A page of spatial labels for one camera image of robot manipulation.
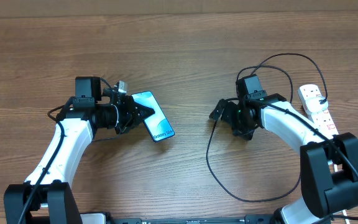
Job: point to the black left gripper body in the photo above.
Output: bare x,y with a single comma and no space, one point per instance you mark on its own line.
115,114

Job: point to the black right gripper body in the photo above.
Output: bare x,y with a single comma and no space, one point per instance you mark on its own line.
235,118

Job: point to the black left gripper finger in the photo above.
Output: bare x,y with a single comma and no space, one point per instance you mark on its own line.
142,112
129,126

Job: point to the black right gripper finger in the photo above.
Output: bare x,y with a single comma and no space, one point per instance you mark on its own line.
244,133
217,112

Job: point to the blue Samsung Galaxy smartphone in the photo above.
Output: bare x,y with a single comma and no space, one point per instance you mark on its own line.
157,124

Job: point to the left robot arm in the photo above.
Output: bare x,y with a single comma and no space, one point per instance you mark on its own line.
45,196

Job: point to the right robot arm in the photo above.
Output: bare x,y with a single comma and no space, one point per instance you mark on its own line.
328,162

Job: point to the white charger adapter plug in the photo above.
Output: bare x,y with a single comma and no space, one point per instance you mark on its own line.
316,104

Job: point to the white power strip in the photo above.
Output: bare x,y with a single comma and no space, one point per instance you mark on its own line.
323,119

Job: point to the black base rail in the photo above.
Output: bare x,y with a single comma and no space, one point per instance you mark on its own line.
179,221

